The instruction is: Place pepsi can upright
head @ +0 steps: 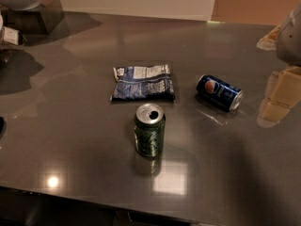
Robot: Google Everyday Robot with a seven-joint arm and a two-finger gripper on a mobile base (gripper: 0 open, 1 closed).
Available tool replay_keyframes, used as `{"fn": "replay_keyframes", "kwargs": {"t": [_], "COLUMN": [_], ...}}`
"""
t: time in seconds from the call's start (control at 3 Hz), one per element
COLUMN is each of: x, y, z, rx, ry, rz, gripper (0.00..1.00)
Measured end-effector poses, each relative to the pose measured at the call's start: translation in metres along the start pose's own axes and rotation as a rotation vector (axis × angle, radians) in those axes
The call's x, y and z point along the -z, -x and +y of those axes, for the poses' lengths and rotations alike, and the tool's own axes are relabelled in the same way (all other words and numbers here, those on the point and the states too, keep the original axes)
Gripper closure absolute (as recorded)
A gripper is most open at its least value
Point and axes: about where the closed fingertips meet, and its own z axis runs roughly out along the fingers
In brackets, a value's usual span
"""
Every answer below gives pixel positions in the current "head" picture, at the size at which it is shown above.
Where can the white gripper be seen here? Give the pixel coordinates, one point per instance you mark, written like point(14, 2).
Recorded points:
point(291, 42)

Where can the blue pepsi can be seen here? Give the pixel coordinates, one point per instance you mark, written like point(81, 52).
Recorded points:
point(219, 92)

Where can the green soda can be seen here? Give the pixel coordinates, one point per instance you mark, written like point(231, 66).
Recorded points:
point(150, 121)

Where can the blue chip bag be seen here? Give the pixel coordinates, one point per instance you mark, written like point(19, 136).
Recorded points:
point(143, 83)

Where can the dark wooden block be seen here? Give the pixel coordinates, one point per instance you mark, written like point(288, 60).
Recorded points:
point(41, 20)

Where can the small white card box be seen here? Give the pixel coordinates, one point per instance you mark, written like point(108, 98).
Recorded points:
point(12, 36)

